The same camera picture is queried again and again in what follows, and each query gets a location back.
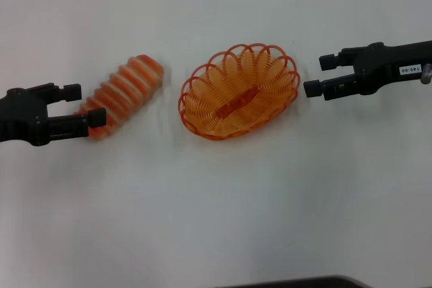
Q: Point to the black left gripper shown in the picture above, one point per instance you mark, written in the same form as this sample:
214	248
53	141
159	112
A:
20	119

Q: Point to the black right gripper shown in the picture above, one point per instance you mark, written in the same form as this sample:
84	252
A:
388	65

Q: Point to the orange ridged bread loaf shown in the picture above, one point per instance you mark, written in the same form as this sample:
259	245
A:
126	94

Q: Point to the orange plastic woven basket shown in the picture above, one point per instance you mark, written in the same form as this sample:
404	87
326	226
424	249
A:
239	95

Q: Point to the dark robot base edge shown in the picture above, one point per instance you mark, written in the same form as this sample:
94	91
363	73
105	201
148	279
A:
303	283

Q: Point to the silver knob on right gripper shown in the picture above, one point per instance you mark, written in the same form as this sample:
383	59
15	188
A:
427	73

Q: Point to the white number label sticker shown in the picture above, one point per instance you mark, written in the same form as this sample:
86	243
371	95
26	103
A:
409	69

